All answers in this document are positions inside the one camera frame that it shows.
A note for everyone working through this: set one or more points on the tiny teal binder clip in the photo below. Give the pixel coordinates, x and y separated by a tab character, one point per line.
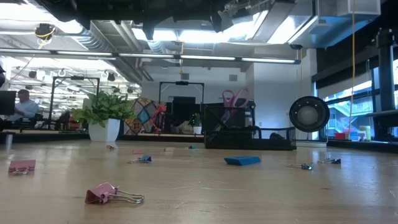
193	147

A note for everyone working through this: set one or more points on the tiny pink binder clip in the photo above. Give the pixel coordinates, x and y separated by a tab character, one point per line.
110	147

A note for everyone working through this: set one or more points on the small dark blue binder clip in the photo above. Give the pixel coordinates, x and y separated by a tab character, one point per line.
307	167
335	161

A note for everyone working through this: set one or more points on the large pink binder clip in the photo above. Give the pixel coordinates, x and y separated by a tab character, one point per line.
99	193

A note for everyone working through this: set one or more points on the medium pink binder clip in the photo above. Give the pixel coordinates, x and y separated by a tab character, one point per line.
22	165

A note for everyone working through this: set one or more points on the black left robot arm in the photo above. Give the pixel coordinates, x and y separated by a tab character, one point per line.
109	9

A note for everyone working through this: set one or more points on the black mesh desk organizer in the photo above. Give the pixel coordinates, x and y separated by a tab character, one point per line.
236	140

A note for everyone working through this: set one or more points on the long pendant light bar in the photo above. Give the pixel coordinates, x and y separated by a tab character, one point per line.
205	58

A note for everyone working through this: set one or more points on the red angular object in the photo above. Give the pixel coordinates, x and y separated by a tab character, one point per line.
158	112

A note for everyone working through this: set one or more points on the person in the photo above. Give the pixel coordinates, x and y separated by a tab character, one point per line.
28	107
186	127

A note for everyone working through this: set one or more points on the colourful patchwork panel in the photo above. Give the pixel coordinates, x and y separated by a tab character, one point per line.
143	115

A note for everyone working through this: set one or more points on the small white cactus pot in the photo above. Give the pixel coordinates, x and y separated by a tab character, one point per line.
197	130

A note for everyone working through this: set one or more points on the green plant in white pot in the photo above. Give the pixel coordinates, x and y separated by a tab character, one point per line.
104	130

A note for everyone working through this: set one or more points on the red box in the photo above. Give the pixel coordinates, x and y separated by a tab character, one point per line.
340	136

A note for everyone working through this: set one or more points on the black support pole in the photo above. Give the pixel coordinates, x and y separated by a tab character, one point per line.
386	77

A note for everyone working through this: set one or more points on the pale storage container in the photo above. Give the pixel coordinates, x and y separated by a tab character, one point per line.
365	133

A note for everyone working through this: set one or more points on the black monitor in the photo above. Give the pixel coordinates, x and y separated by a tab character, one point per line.
7	102

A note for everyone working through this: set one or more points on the black rectangular frame stand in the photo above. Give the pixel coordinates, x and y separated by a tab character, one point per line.
77	77
182	82

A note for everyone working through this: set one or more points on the black aluminium table frame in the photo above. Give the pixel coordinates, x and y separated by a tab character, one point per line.
46	137

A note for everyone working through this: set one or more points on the grey metal post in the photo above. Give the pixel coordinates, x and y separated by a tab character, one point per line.
9	141

